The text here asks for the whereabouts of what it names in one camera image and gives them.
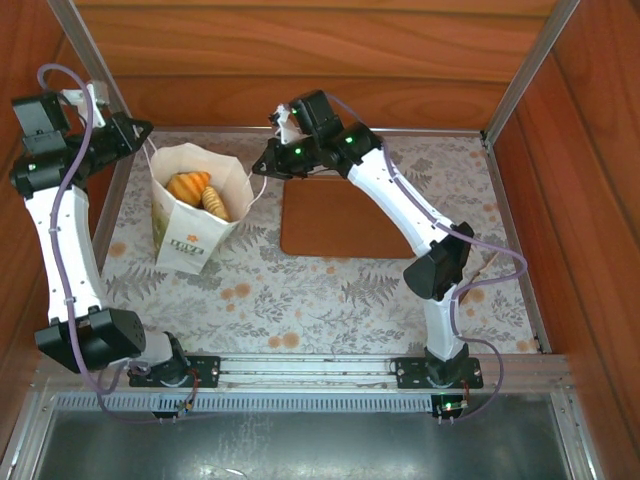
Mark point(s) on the brown wooden tray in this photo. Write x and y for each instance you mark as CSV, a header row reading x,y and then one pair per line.
x,y
330,220

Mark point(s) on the orange striped fake croissant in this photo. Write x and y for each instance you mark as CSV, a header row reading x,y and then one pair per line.
x,y
187,187

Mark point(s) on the white printed paper bag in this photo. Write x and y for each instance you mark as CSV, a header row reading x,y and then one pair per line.
x,y
190,240

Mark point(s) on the slim serving tongs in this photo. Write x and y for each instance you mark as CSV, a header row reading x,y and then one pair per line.
x,y
487,264

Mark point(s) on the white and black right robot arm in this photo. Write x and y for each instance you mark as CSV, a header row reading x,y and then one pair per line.
x,y
395,200

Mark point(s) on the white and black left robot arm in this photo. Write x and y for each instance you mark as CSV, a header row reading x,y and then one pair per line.
x,y
65,250

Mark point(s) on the floral table cloth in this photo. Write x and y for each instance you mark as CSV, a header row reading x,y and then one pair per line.
x,y
300,300

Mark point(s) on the small circuit board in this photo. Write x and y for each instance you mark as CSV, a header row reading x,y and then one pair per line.
x,y
186,407
450,406

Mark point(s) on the grey metal sheet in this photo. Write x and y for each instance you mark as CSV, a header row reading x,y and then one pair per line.
x,y
300,450

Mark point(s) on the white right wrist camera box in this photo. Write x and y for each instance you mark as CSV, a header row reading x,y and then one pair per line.
x,y
287,130

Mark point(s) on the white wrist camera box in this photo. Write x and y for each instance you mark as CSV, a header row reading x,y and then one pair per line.
x,y
287,130
97,97

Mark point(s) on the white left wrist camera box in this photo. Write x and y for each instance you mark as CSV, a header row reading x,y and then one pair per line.
x,y
97,97

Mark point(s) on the aluminium frame bar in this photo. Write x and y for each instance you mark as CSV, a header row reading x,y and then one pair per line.
x,y
495,175
400,131
25,435
575,435
116,200

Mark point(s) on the aluminium frame post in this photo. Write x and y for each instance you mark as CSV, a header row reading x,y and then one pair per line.
x,y
535,55
75,30

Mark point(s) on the aluminium mounting rail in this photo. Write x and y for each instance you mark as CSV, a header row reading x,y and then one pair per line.
x,y
300,367

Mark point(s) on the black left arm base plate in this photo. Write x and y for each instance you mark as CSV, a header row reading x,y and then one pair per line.
x,y
207,370

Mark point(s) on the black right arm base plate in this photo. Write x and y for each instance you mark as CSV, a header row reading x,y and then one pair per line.
x,y
407,372

